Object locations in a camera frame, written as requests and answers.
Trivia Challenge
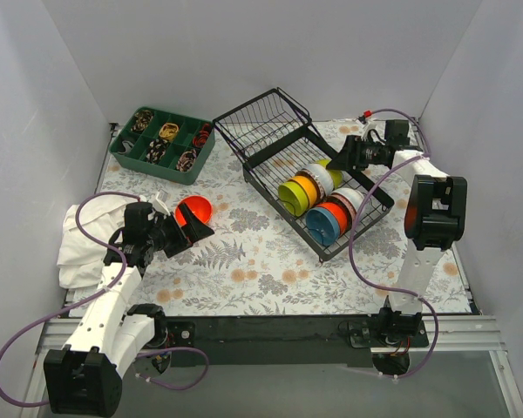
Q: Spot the yellow rolled belt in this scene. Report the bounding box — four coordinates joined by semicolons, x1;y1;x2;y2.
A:
158;122;180;143

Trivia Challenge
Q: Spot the blue bowl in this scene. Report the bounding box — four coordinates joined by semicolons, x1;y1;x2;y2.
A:
305;206;341;246

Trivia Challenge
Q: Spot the green compartment organizer tray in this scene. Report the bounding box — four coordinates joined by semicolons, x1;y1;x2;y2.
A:
109;106;215;185

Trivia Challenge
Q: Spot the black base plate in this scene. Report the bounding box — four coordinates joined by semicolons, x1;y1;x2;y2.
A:
160;313;431;367

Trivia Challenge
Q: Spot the lime green bowl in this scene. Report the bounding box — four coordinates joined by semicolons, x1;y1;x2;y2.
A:
278;180;309;217
316;158;343;188

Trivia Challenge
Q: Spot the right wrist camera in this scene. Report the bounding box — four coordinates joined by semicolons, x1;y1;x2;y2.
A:
358;111;382;143

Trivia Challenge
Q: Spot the pink floral rolled belt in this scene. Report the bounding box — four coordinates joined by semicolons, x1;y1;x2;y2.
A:
175;148;199;172

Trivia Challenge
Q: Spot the floral patterned table mat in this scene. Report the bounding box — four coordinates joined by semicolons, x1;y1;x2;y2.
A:
69;120;480;318

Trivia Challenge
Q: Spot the yellow orange bowl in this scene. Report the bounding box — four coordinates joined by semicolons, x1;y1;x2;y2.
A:
290;174;320;207

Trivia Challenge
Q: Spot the lime green bowl back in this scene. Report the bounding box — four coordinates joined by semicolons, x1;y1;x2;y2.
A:
316;158;343;188

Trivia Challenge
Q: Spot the brown patterned bowl right row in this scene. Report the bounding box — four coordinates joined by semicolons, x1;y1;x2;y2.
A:
328;193;357;229

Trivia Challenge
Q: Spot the red orange bowl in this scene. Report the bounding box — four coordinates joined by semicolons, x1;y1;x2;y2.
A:
174;195;213;226

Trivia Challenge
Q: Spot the white bowl right row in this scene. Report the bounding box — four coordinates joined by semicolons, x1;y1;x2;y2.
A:
333;186;364;214

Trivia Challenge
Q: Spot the black wire dish rack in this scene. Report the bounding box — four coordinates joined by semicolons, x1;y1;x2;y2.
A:
212;86;396;262

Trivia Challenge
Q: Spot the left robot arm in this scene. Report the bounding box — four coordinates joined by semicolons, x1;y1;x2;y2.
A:
44;201;214;417

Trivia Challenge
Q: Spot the white bowl left row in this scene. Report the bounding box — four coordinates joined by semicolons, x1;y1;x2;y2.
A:
303;163;335;195

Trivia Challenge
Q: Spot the white bowl row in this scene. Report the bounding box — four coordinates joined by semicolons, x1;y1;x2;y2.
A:
303;163;335;195
333;186;364;214

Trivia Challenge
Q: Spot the dark floral rolled belt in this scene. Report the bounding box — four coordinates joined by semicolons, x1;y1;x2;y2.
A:
145;138;170;165

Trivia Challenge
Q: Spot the red black rolled belt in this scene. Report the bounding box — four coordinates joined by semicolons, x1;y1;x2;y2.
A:
192;123;212;149

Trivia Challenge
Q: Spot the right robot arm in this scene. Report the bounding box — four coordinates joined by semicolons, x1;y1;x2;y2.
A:
328;130;467;347

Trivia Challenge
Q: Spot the white crumpled cloth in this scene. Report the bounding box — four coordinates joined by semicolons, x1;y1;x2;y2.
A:
57;195;137;289

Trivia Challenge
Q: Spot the brown patterned bowl left row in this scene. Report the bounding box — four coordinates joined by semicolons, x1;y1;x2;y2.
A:
296;167;327;199

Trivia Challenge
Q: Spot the brown patterned bowl row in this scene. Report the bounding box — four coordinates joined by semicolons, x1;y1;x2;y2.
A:
296;167;327;199
328;193;357;229

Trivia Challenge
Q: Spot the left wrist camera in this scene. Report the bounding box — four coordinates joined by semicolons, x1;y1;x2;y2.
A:
152;190;171;215

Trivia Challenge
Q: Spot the lime green bowl front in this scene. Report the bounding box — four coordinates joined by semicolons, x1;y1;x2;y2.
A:
278;180;309;217

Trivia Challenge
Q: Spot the orange bowl front right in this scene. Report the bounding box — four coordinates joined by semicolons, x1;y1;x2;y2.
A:
320;202;351;235

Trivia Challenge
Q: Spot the grey rolled belt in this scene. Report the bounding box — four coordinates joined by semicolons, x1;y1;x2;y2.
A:
115;139;134;155

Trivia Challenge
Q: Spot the brown patterned rolled belt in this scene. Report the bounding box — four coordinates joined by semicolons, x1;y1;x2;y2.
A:
130;109;154;133

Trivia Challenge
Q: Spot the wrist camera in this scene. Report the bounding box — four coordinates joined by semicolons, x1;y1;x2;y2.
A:
152;190;171;215
358;111;382;143

